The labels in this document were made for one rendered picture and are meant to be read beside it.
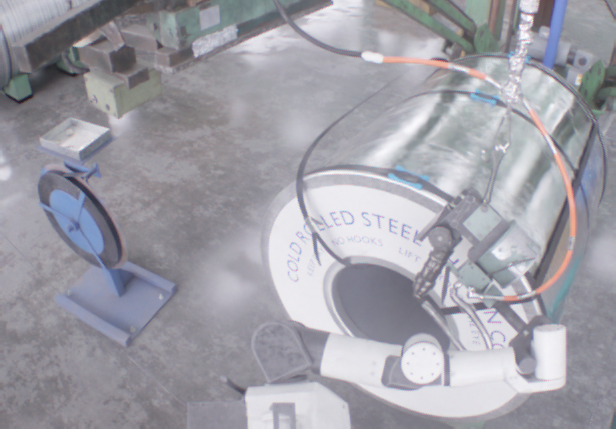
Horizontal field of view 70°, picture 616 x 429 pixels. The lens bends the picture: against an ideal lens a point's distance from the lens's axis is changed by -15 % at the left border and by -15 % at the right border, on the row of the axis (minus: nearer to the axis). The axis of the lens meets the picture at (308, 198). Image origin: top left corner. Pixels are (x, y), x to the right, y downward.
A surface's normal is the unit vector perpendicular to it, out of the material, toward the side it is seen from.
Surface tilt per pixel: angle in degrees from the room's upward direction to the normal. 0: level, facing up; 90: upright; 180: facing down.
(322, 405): 36
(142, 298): 0
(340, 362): 46
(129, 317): 0
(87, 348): 0
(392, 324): 9
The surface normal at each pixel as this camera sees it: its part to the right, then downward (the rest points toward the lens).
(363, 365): -0.21, -0.12
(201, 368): 0.00, -0.78
